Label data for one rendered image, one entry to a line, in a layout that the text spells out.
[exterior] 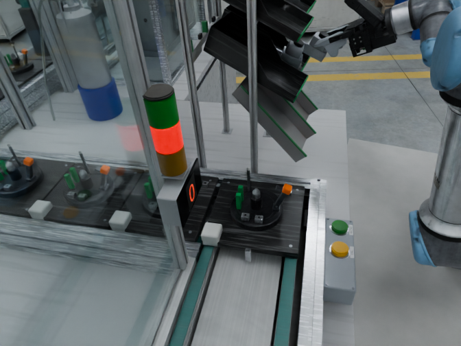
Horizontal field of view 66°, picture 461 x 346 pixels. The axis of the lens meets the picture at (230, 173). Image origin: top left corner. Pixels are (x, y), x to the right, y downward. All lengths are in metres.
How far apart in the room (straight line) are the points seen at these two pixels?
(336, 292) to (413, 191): 0.53
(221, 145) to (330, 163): 0.41
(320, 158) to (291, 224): 0.45
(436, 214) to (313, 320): 0.32
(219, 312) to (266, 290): 0.12
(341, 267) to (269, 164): 0.53
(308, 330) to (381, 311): 0.23
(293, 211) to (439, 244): 0.35
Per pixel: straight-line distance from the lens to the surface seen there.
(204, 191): 1.03
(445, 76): 0.60
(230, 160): 1.31
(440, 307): 1.02
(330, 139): 1.43
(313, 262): 0.89
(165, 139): 0.59
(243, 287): 0.88
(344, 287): 0.85
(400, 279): 1.03
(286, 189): 0.88
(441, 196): 0.77
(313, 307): 0.83
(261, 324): 0.84
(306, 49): 1.15
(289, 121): 1.16
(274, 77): 1.03
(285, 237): 0.91
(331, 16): 4.91
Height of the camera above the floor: 1.67
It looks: 40 degrees down
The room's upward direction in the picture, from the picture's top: 4 degrees counter-clockwise
